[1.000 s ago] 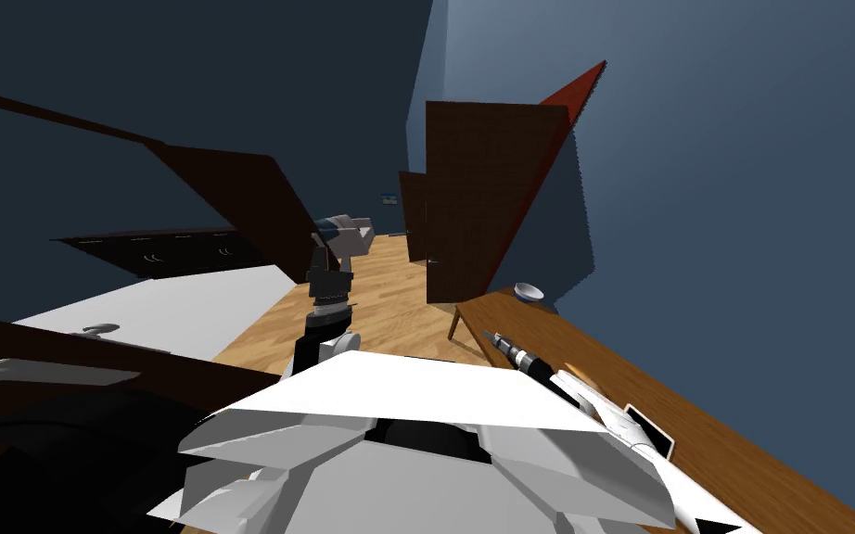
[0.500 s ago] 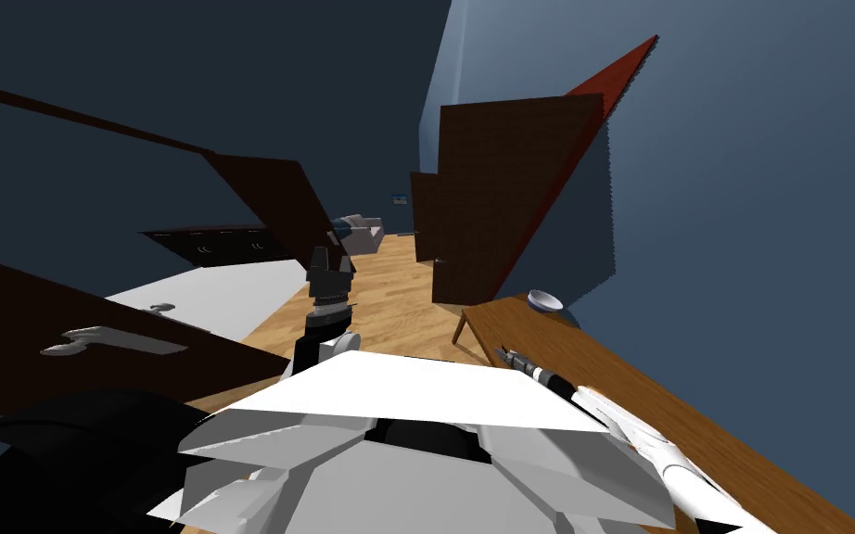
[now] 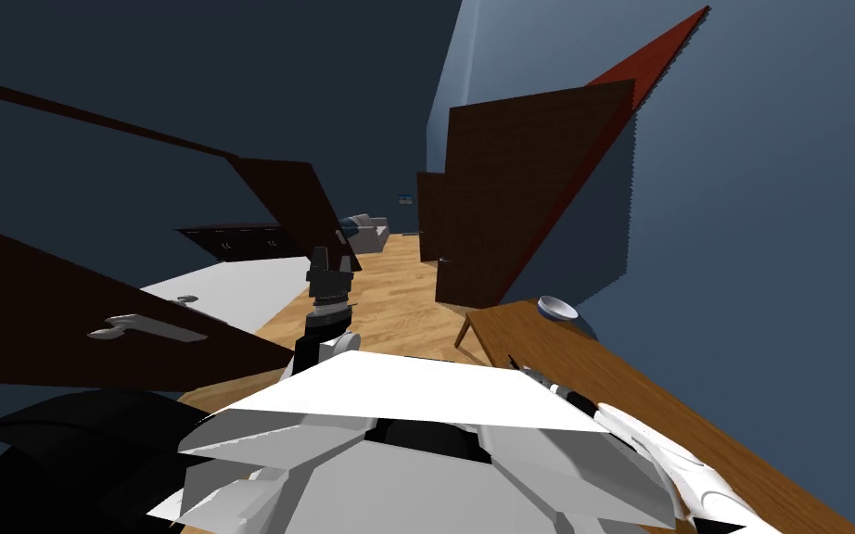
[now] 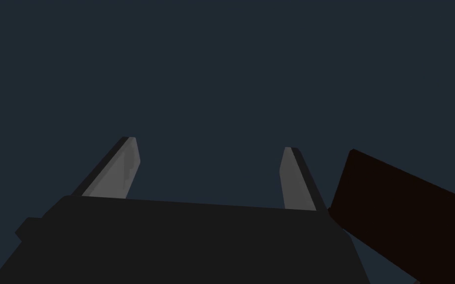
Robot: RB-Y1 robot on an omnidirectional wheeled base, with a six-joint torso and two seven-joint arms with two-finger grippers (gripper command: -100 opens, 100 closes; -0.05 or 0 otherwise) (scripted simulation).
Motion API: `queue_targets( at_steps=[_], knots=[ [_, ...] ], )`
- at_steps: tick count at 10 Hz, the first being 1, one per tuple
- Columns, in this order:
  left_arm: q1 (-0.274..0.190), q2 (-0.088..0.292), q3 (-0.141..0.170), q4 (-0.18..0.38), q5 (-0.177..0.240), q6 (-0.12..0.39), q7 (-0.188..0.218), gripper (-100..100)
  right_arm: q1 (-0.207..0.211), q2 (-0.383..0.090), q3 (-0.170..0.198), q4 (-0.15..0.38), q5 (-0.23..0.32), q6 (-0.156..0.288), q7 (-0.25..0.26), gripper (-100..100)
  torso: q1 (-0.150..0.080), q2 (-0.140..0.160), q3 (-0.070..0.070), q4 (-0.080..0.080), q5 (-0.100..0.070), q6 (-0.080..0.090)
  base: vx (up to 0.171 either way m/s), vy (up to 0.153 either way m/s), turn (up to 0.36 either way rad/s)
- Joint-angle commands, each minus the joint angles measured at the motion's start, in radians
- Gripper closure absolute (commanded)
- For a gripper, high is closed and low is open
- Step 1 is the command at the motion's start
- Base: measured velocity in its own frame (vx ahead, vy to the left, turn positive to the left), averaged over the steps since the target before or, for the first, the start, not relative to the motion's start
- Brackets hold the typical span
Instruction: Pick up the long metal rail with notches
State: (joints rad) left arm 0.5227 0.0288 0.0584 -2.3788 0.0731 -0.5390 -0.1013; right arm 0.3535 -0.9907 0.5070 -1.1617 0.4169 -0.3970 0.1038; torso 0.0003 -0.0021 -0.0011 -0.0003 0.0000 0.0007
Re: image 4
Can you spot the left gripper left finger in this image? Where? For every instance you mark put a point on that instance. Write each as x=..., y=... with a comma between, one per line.
x=111, y=173

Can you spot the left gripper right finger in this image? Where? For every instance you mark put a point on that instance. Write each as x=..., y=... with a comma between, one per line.
x=296, y=181

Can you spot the dark brown flat board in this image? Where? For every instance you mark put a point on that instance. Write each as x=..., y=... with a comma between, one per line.
x=401, y=213

